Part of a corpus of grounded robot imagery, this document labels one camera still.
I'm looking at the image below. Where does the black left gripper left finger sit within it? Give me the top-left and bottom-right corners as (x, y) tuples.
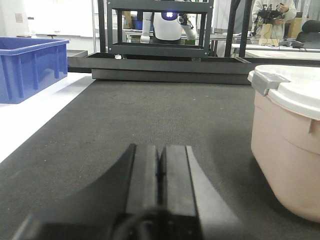
(14, 144), (158, 240)

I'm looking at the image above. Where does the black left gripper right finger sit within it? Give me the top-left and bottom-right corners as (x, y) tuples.
(160, 145), (245, 240)

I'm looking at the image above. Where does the black metal shelf cart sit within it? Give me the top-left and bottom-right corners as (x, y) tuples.
(97, 0), (214, 58)

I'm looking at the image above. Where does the dark grey table mat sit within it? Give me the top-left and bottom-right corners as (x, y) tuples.
(0, 81), (320, 240)

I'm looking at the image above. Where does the black flat tray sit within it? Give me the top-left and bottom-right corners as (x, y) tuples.
(67, 52), (320, 85)

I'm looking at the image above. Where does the blue plastic crate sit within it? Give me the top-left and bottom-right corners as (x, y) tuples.
(0, 36), (69, 104)

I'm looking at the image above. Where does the white humanoid robot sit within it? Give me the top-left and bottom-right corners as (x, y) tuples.
(140, 12), (198, 45)

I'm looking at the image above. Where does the person in grey hoodie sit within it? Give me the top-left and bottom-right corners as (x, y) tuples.
(251, 0), (297, 45)

